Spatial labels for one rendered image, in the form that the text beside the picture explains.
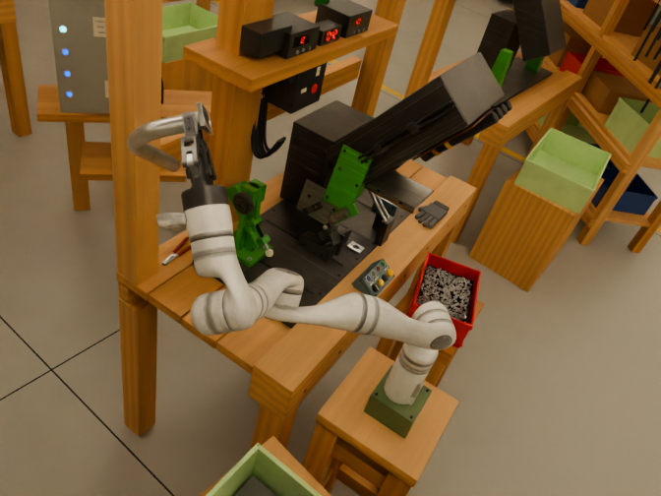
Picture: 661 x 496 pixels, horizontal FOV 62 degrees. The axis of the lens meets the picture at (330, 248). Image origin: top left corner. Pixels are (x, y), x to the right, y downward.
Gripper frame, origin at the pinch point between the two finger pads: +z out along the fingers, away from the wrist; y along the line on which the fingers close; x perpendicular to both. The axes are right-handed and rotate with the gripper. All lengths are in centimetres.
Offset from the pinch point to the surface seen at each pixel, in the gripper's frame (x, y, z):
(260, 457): 7, -46, -67
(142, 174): 27, -56, 9
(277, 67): -13, -64, 34
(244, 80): -4, -56, 29
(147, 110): 20, -45, 22
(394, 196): -44, -105, -2
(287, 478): 1, -43, -72
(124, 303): 51, -92, -23
